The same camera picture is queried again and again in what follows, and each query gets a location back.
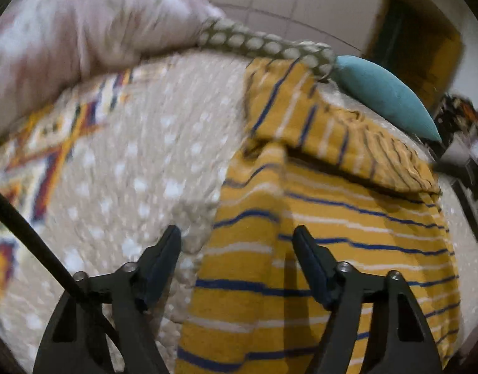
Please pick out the yellow striped small shirt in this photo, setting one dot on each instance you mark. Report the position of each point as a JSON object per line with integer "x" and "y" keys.
{"x": 242, "y": 280}

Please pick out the olive polka dot bolster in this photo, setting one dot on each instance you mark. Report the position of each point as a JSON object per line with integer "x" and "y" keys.
{"x": 262, "y": 45}

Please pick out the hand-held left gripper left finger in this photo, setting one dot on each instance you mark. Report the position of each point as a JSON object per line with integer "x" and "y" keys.
{"x": 164, "y": 265}

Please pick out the pink floral pillow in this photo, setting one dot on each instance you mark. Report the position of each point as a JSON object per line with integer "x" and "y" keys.
{"x": 87, "y": 27}

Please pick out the geometric patterned blanket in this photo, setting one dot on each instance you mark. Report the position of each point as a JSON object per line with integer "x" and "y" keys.
{"x": 48, "y": 132}

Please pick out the teal cushion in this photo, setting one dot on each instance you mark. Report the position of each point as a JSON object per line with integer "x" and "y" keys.
{"x": 379, "y": 89}

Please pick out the beige dotted bedspread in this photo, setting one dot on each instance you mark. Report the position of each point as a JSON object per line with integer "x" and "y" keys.
{"x": 153, "y": 144}

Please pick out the cluttered white shelf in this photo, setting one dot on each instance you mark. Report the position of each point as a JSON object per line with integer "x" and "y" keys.
{"x": 461, "y": 124}

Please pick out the wooden door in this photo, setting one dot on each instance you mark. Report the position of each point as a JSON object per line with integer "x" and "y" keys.
{"x": 418, "y": 46}

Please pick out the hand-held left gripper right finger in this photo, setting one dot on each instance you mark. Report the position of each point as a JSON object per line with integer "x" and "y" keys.
{"x": 307, "y": 265}

